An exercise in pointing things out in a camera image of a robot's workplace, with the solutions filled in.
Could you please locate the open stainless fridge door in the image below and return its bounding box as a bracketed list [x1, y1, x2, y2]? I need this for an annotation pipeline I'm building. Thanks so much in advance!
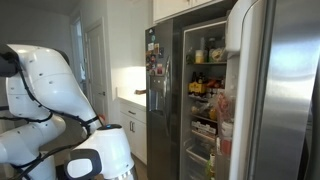
[223, 0, 320, 180]

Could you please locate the white room door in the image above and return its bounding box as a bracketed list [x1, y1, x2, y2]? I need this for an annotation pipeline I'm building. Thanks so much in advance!
[83, 18, 110, 126]

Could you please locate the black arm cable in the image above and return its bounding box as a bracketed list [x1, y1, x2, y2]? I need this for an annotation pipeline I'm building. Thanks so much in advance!
[0, 63, 101, 180]

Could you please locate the red tub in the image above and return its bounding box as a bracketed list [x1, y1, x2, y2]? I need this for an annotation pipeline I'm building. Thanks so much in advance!
[219, 137, 233, 157]

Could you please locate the yellow carton box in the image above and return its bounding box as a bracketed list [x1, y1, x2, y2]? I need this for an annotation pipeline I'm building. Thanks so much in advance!
[187, 81, 208, 96]

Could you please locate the pale food bag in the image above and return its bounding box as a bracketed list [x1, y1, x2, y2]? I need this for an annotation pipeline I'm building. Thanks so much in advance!
[210, 47, 228, 63]

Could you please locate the red mesh produce bag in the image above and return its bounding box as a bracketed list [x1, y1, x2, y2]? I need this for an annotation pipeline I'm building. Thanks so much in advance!
[215, 90, 235, 124]

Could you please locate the dark glass jar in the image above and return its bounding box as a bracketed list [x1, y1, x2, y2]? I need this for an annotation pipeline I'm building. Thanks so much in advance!
[206, 37, 217, 63]

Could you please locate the red photo magnet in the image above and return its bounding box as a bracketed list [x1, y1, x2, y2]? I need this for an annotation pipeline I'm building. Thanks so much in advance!
[155, 63, 165, 77]

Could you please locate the cream tub container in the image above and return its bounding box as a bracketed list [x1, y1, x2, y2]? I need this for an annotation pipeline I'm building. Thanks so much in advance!
[194, 49, 205, 64]

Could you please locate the white printed carton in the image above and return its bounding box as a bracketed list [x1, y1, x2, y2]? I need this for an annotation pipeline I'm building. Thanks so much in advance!
[190, 120, 218, 136]

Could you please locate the white base cabinet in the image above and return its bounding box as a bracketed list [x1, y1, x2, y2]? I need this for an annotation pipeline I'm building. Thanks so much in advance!
[116, 87, 148, 166]

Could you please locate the orange fruit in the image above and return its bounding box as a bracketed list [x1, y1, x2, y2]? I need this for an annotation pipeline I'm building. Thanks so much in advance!
[208, 107, 218, 122]

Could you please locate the white tub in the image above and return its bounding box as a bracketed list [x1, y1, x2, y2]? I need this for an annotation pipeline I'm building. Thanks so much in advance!
[220, 120, 234, 138]

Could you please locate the white wall cabinet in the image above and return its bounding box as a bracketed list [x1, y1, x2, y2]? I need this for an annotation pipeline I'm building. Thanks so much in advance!
[152, 0, 224, 24]

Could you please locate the fridge door with dispenser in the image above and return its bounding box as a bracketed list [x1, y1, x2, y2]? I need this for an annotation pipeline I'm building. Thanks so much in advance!
[144, 19, 183, 180]

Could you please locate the stainless steel fridge body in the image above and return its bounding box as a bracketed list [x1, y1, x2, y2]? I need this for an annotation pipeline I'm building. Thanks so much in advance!
[172, 0, 238, 180]

